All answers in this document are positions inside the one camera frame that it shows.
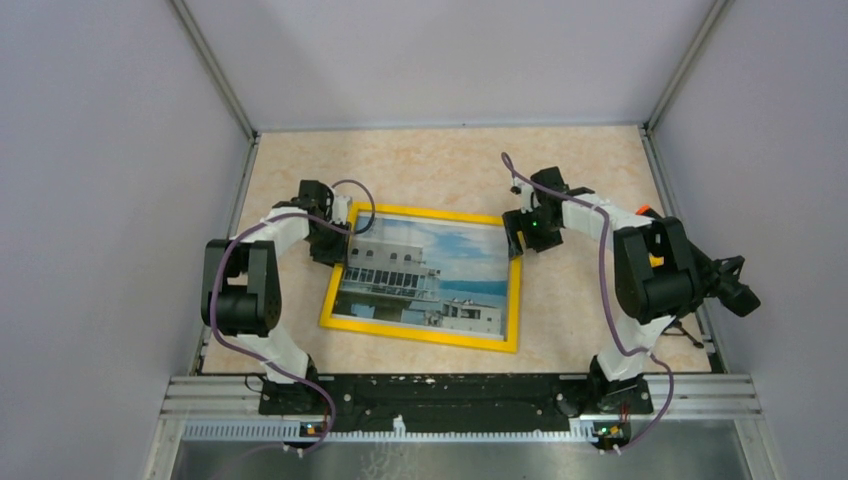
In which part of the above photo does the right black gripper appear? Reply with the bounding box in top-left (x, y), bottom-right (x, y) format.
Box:
top-left (504, 205), bottom-right (563, 261)

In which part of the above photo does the building and sky photo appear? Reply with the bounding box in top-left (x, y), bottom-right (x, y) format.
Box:
top-left (331, 213), bottom-right (513, 340)

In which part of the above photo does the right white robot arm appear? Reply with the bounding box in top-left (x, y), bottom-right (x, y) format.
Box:
top-left (502, 167), bottom-right (700, 412)

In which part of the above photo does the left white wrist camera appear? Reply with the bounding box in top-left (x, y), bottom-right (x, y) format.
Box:
top-left (329, 194), bottom-right (353, 225)

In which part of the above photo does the aluminium front rail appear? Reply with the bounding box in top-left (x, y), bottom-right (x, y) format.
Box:
top-left (158, 374), bottom-right (763, 420)

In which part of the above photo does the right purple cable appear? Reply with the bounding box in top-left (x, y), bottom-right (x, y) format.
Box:
top-left (500, 151), bottom-right (676, 456)

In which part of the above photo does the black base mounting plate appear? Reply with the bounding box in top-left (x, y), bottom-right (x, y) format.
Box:
top-left (258, 373), bottom-right (654, 433)

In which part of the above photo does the purple cable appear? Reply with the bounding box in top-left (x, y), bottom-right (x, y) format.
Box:
top-left (208, 178), bottom-right (378, 458)
top-left (500, 151), bottom-right (676, 456)

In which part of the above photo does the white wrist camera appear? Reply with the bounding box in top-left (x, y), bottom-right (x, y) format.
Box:
top-left (510, 179), bottom-right (539, 214)
top-left (329, 194), bottom-right (353, 225)

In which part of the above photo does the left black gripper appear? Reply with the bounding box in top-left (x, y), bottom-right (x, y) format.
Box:
top-left (304, 217), bottom-right (351, 269)

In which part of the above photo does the black mini tripod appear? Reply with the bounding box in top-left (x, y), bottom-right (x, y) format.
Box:
top-left (661, 318), bottom-right (705, 350)

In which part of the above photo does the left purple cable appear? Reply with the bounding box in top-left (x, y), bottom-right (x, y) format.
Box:
top-left (208, 178), bottom-right (378, 458)

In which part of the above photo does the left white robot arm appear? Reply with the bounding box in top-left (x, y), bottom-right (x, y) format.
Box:
top-left (201, 180), bottom-right (353, 414)

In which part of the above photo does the white cable duct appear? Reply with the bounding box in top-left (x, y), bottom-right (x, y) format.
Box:
top-left (181, 418), bottom-right (597, 443)

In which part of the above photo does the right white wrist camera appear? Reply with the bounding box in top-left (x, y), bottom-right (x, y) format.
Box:
top-left (510, 179), bottom-right (539, 214)

